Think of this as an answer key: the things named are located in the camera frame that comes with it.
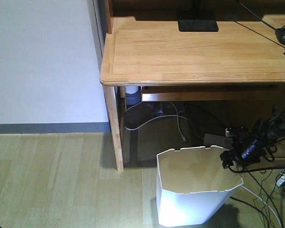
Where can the white plastic trash bin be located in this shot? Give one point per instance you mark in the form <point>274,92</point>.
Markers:
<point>192,185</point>

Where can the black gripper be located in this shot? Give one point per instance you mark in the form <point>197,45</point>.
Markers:
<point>246,150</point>

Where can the white cylinder under desk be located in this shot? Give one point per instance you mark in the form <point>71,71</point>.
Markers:
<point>133,95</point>

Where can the light wooden desk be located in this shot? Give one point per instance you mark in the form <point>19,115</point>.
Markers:
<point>242,63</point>

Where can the black monitor stand base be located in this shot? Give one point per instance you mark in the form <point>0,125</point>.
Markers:
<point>196,19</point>

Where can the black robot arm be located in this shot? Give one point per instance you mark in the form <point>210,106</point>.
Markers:
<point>274,128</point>

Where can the white power strip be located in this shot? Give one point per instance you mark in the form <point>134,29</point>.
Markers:
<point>217,140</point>

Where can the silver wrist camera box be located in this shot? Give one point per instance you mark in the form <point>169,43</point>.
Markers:
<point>230,131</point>

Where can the black computer mouse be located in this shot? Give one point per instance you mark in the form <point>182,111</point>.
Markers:
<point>280,35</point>

